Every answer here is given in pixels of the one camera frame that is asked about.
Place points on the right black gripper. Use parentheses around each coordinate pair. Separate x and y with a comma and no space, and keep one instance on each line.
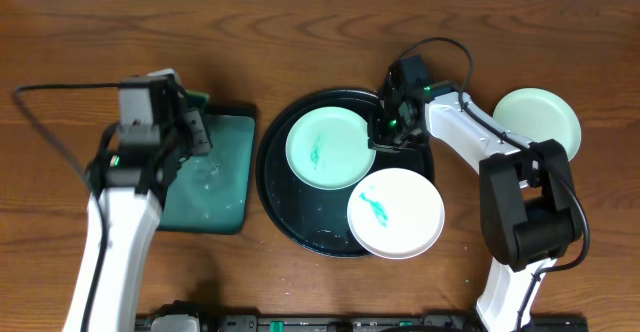
(388,142)

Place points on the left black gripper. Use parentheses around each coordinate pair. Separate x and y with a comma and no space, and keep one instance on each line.
(195,132)

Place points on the green yellow sponge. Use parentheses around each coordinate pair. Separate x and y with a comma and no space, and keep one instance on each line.
(197,100)

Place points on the pale green plate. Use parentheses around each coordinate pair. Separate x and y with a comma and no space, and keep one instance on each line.
(327,148)

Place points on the mint green plate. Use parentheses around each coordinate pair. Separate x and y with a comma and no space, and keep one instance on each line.
(540,115)

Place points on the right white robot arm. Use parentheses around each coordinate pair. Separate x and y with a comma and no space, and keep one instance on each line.
(529,211)

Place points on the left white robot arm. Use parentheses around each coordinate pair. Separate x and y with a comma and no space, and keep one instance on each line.
(137,160)

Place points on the dark rectangular water tray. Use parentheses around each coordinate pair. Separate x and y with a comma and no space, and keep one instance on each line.
(209,195)

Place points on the round black serving tray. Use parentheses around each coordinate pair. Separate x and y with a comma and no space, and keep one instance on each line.
(317,219)

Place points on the white plate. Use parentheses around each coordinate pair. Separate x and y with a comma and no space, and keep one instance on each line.
(395,213)

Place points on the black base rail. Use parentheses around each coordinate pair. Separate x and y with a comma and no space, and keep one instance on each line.
(250,323)

